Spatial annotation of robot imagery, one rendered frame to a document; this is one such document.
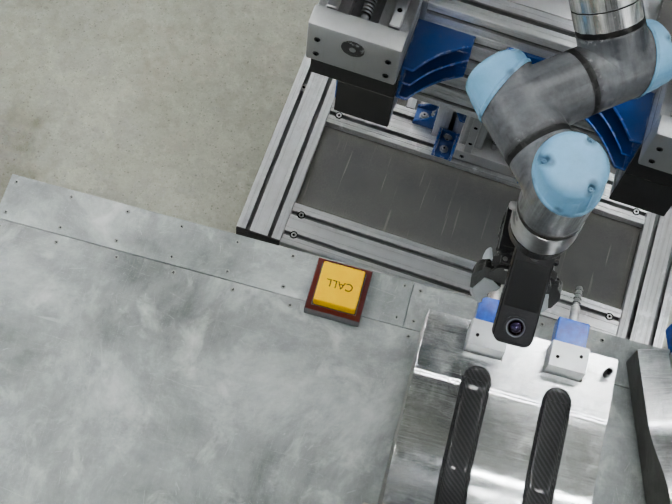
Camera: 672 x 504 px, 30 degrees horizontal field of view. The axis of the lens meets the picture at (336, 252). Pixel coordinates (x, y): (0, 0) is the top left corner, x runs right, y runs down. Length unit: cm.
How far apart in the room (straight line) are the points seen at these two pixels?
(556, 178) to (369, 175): 129
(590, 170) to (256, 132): 160
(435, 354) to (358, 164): 93
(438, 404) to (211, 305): 35
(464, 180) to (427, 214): 11
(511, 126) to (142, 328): 67
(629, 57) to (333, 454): 68
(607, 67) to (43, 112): 172
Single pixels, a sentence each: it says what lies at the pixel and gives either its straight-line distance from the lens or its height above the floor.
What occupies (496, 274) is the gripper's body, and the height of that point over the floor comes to 112.
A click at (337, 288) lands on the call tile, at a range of 173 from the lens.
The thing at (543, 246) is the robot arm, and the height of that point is 124.
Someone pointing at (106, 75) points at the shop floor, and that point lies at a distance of 287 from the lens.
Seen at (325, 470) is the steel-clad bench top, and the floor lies 80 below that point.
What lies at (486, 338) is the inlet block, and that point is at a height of 92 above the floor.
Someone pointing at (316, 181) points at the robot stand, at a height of 21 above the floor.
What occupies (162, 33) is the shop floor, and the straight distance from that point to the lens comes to 292.
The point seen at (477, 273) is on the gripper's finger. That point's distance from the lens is 148.
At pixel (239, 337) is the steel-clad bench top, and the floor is 80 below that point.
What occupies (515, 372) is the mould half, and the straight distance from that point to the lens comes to 167.
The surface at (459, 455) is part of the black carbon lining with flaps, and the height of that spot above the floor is 88.
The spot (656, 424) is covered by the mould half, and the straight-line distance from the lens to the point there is 174.
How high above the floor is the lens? 245
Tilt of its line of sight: 67 degrees down
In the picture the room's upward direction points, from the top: 10 degrees clockwise
